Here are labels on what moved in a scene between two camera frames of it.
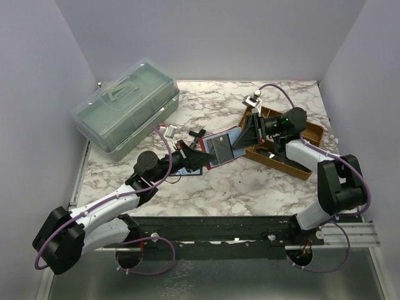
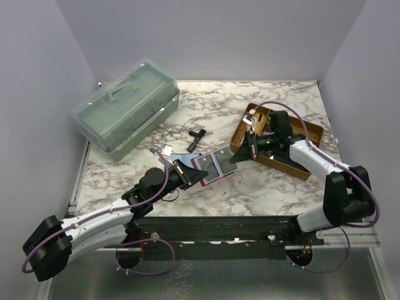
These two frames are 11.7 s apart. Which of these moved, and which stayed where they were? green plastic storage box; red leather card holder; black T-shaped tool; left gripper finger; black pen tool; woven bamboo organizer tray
Moved: left gripper finger; red leather card holder
Stayed: green plastic storage box; woven bamboo organizer tray; black T-shaped tool; black pen tool
